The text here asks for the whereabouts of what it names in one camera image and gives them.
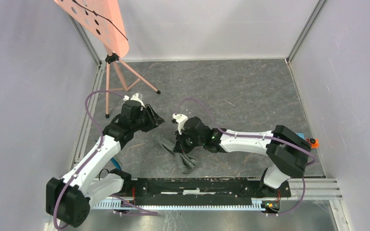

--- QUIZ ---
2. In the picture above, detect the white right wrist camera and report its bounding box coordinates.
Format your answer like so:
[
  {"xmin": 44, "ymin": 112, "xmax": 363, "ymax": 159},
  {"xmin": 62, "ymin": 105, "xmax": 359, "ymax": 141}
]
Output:
[{"xmin": 172, "ymin": 113, "xmax": 188, "ymax": 135}]

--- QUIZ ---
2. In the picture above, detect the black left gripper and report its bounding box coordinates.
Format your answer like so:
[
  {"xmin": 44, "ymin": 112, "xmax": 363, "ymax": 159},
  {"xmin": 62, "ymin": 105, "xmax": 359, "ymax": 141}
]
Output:
[{"xmin": 132, "ymin": 103, "xmax": 165, "ymax": 133}]

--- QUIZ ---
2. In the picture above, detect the grey cloth napkin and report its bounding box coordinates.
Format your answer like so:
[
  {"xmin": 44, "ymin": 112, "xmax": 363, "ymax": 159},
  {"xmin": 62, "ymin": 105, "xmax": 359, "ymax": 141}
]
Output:
[{"xmin": 153, "ymin": 133, "xmax": 198, "ymax": 174}]

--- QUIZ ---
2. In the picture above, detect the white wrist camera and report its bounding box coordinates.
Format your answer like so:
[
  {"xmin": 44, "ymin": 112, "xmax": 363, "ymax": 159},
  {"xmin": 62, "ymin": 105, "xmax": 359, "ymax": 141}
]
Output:
[
  {"xmin": 123, "ymin": 92, "xmax": 145, "ymax": 108},
  {"xmin": 172, "ymin": 113, "xmax": 188, "ymax": 135}
]

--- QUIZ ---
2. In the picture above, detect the pink music stand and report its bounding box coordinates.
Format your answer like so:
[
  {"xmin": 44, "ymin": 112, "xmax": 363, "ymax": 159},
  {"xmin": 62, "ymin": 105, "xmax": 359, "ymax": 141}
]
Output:
[{"xmin": 53, "ymin": 0, "xmax": 162, "ymax": 119}]

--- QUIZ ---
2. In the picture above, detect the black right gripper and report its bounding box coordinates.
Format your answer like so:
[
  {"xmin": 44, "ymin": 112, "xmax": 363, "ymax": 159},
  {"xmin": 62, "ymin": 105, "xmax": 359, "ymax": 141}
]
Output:
[{"xmin": 174, "ymin": 127, "xmax": 205, "ymax": 154}]

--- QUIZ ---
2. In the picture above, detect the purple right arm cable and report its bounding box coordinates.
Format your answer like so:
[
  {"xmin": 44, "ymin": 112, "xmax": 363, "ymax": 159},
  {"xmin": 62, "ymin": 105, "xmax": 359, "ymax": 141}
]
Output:
[{"xmin": 178, "ymin": 97, "xmax": 317, "ymax": 218}]

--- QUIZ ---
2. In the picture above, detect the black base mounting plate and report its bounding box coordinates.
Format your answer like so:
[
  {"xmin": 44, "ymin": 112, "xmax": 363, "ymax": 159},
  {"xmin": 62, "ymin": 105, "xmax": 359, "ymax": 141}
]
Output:
[{"xmin": 117, "ymin": 178, "xmax": 291, "ymax": 206}]

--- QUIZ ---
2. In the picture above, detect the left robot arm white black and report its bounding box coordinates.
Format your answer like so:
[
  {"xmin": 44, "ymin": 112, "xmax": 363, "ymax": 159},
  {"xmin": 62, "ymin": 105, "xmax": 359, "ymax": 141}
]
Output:
[{"xmin": 45, "ymin": 100, "xmax": 164, "ymax": 228}]

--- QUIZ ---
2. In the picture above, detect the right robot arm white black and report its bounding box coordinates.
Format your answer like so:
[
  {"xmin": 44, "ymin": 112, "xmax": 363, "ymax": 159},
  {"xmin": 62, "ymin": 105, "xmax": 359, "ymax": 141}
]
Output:
[{"xmin": 172, "ymin": 114, "xmax": 315, "ymax": 196}]

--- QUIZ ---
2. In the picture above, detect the blue toy brick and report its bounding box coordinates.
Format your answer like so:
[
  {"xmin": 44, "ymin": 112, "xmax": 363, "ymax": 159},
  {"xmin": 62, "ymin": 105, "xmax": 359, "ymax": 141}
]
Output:
[{"xmin": 297, "ymin": 133, "xmax": 305, "ymax": 140}]

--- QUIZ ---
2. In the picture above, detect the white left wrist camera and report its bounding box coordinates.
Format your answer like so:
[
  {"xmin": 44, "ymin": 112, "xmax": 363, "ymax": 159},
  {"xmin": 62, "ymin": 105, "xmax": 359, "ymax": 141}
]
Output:
[{"xmin": 123, "ymin": 92, "xmax": 145, "ymax": 108}]

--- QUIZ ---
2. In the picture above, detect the orange toy piece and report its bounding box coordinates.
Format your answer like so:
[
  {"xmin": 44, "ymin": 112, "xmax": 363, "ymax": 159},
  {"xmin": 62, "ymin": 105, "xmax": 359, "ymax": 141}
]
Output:
[{"xmin": 306, "ymin": 138, "xmax": 319, "ymax": 149}]

